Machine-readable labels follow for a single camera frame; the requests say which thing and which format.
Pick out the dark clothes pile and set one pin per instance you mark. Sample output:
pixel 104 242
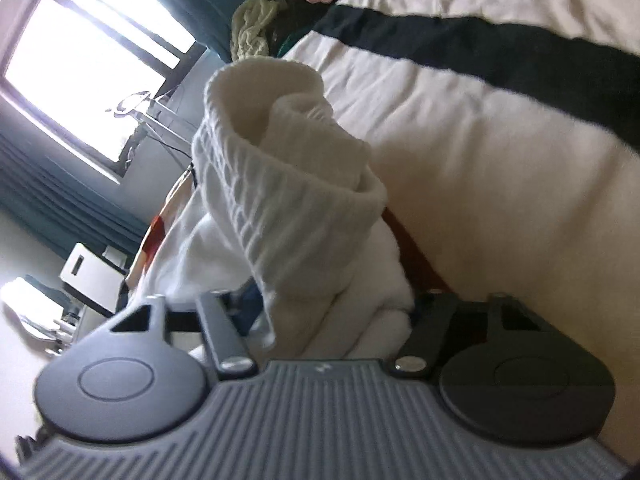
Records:
pixel 285 35

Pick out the garment steamer stand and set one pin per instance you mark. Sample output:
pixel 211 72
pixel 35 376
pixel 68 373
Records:
pixel 160 125

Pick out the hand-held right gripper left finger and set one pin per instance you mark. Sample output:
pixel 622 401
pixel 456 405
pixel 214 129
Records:
pixel 217 320

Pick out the striped blanket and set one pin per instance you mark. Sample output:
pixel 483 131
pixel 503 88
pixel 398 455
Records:
pixel 475 135

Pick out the blue curtain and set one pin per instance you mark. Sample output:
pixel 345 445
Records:
pixel 200 0
pixel 60 195

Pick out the yellow-green knit cloth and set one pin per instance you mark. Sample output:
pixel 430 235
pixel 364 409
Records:
pixel 252 30

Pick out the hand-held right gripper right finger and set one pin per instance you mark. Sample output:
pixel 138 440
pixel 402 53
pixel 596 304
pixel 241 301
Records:
pixel 435 320

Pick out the white chair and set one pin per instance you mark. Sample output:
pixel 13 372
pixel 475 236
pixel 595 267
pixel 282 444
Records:
pixel 87 272

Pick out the wavy vanity mirror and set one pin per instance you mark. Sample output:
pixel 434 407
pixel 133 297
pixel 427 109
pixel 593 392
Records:
pixel 25 300

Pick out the window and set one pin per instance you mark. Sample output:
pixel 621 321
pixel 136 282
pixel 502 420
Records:
pixel 75 60

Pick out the white dressing table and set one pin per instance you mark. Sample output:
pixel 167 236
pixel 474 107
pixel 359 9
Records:
pixel 87 320

